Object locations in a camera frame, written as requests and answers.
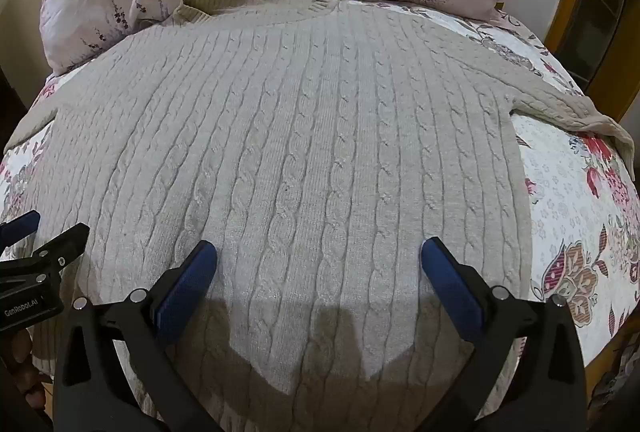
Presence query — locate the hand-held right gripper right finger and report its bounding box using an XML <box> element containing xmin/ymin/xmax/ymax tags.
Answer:
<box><xmin>419</xmin><ymin>237</ymin><xmax>587</xmax><ymax>432</ymax></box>

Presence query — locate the person's left hand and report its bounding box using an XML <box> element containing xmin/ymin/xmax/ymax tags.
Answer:
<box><xmin>9</xmin><ymin>328</ymin><xmax>51</xmax><ymax>414</ymax></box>

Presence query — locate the floral bed sheet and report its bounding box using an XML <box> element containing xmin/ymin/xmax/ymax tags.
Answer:
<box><xmin>0</xmin><ymin>0</ymin><xmax>640</xmax><ymax>432</ymax></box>

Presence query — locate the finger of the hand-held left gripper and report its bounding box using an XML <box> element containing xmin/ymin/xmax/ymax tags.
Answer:
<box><xmin>0</xmin><ymin>223</ymin><xmax>91</xmax><ymax>283</ymax></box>
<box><xmin>0</xmin><ymin>211</ymin><xmax>41</xmax><ymax>249</ymax></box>

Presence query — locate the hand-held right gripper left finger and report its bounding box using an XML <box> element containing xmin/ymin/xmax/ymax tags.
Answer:
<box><xmin>53</xmin><ymin>240</ymin><xmax>225</xmax><ymax>432</ymax></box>

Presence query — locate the beige cable knit sweater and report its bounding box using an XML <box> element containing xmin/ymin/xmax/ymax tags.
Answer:
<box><xmin>5</xmin><ymin>0</ymin><xmax>637</xmax><ymax>432</ymax></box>

